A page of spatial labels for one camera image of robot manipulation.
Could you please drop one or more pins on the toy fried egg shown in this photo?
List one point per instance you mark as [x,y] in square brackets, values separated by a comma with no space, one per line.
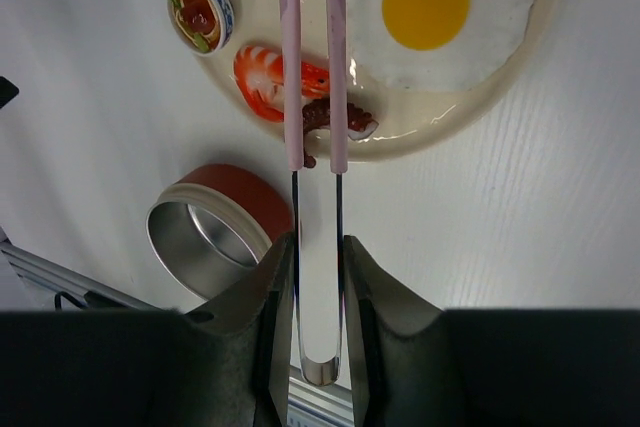
[435,45]

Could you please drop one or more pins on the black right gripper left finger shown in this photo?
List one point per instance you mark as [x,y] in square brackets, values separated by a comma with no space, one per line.
[240,375]

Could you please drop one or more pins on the red steel lunch box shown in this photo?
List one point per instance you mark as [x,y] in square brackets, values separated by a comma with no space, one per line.
[212,227]

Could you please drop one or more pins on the dark red toy octopus tentacle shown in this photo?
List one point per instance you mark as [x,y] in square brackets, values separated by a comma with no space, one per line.
[360,124]

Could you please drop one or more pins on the aluminium front rail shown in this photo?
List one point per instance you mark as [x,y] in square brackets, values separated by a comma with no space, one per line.
[308,405]

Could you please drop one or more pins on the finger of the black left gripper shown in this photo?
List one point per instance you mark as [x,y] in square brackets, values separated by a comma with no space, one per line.
[8,91]

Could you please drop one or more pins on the toy noodle bowl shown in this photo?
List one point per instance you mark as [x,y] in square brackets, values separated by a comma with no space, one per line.
[204,26]

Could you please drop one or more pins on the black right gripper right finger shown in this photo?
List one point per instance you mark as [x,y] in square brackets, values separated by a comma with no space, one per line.
[400,371]

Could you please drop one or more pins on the orange toy shrimp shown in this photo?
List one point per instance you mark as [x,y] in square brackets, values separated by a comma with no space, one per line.
[259,77]

